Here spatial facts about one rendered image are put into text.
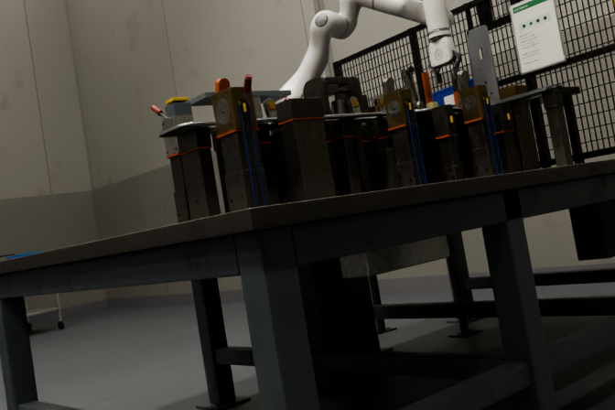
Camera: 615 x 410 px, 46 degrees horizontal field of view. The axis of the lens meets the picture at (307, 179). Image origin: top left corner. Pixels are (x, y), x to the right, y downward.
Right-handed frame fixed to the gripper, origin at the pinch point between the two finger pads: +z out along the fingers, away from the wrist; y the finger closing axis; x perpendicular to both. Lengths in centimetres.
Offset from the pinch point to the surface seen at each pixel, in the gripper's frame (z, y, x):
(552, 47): -9, 11, 54
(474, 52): -12.1, -6.7, 26.6
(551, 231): 79, -110, 198
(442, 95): -1, -36, 36
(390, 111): 13.4, 11.2, -43.7
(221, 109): 10, 14, -110
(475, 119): 19.3, 16.8, -8.7
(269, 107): 4, -18, -72
